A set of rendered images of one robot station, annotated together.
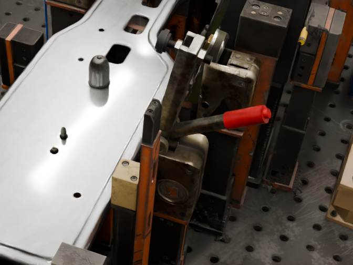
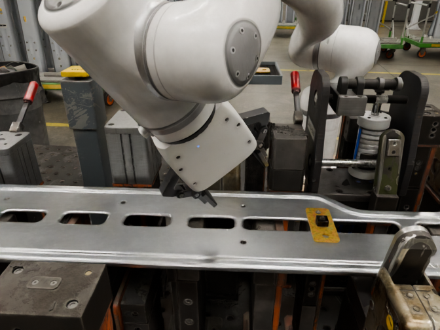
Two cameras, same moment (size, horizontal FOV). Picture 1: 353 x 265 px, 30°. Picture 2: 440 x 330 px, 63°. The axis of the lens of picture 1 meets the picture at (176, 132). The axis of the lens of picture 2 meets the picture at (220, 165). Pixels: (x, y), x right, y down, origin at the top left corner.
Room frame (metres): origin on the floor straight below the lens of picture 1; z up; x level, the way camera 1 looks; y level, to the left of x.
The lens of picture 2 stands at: (1.32, 0.47, 1.34)
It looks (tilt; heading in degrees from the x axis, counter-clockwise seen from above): 27 degrees down; 260
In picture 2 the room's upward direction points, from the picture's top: straight up
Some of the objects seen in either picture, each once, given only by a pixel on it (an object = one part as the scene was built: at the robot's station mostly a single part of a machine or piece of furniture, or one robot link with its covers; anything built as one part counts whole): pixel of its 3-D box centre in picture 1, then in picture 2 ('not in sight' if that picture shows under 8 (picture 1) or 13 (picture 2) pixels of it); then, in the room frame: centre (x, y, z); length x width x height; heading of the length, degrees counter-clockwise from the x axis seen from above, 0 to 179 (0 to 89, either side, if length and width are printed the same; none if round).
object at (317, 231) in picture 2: not in sight; (321, 221); (1.09, 0.05, 1.01); 0.08 x 0.04 x 0.01; 77
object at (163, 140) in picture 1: (156, 144); not in sight; (0.58, 0.02, 1.06); 0.03 x 0.01 x 0.03; 77
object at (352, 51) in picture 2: not in sight; (338, 72); (0.83, -0.45, 1.11); 0.19 x 0.12 x 0.24; 141
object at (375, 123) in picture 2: (258, 55); (347, 188); (0.94, -0.13, 0.94); 0.18 x 0.13 x 0.49; 167
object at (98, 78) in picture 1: (99, 73); not in sight; (0.75, 0.13, 1.02); 0.03 x 0.03 x 0.07
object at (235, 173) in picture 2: not in sight; (222, 220); (1.21, -0.14, 0.89); 0.13 x 0.11 x 0.38; 77
